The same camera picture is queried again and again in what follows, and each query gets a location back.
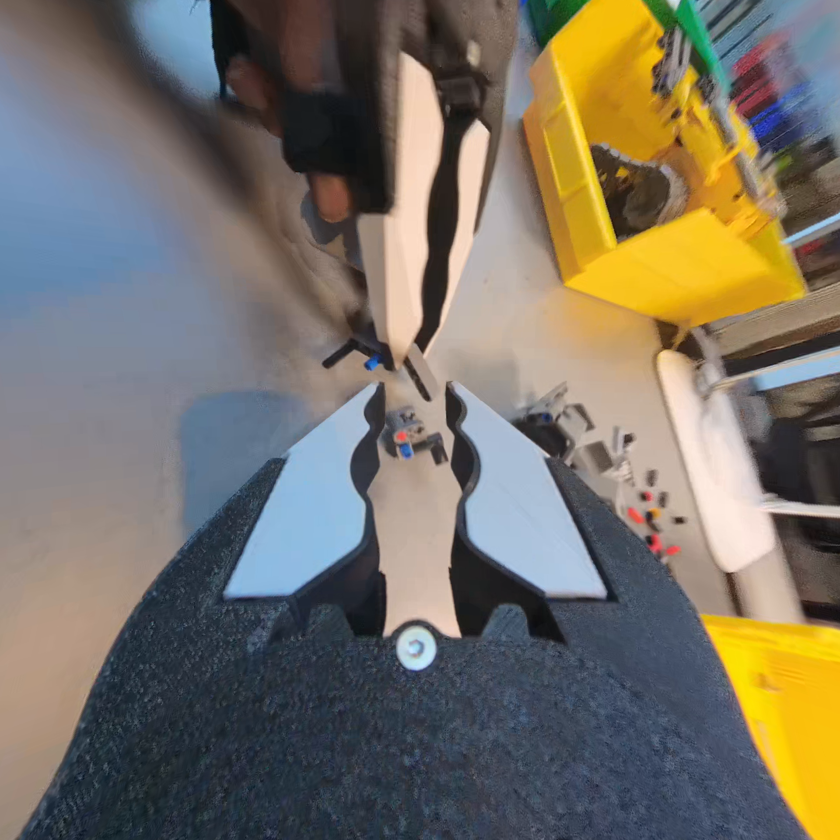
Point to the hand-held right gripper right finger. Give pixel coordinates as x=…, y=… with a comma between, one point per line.
x=525, y=518

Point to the grey twin engine brick model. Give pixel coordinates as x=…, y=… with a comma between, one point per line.
x=571, y=420

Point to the yellow toy bulldozer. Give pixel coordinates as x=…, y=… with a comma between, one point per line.
x=643, y=190

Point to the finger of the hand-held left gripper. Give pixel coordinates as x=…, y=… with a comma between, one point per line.
x=469, y=184
x=400, y=229

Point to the shelf of coloured bins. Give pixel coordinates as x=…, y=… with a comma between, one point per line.
x=768, y=98

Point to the scattered small brick parts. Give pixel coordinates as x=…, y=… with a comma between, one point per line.
x=649, y=518

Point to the yellow storage bin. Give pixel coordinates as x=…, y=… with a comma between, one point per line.
x=774, y=709
x=689, y=269

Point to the green storage bin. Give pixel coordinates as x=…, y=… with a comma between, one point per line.
x=551, y=19

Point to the grey brick beam piece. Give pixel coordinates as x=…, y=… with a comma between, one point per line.
x=420, y=377

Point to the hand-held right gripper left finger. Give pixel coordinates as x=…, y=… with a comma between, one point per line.
x=302, y=518

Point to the black brick assembly coloured pins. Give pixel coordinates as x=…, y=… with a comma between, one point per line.
x=407, y=426

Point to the person's left hand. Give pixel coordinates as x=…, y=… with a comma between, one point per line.
x=289, y=46

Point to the grey desk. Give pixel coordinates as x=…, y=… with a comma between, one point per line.
x=131, y=525

